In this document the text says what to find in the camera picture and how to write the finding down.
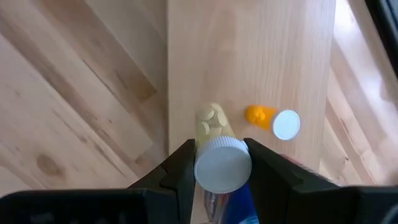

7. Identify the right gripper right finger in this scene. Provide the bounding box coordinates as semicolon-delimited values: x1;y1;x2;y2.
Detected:
243;138;398;224

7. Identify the pale yellow vial white cap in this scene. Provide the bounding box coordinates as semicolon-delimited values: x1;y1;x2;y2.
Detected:
193;102;253;195

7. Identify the blue Tums bottle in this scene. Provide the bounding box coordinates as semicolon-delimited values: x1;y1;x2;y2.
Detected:
203;183;261;224

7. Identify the black aluminium table frame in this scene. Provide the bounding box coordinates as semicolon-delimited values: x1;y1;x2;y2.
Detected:
364;0;398;80

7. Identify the orange vial white cap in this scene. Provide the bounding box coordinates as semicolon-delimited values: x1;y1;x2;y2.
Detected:
244;105;302;141

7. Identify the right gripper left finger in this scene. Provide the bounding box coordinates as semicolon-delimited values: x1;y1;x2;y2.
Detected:
0;138;197;224

